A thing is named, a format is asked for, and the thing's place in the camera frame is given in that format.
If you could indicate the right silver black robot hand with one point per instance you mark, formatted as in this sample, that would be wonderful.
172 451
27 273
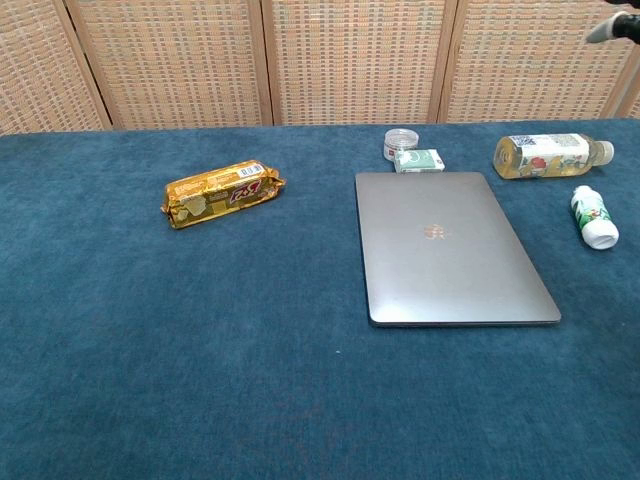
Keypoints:
622 25

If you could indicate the grey laptop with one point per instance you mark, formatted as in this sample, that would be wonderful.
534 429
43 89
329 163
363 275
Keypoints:
440 260

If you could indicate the yellow tea plastic bottle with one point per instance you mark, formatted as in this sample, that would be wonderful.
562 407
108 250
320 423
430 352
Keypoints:
545 156

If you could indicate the small white green-label bottle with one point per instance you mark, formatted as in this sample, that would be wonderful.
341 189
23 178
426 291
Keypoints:
593 217

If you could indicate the green white tissue pack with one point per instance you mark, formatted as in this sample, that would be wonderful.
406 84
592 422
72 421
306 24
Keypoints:
419 162

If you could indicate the clear round plastic container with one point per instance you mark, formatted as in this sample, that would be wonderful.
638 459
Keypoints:
400 142

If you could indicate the gold foil biscuit package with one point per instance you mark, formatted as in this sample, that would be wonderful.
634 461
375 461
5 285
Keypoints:
220 195

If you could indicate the bamboo folding screen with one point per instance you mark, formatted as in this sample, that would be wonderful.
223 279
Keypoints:
175 60

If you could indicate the blue table cloth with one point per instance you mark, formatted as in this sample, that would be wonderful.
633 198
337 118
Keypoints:
175 350

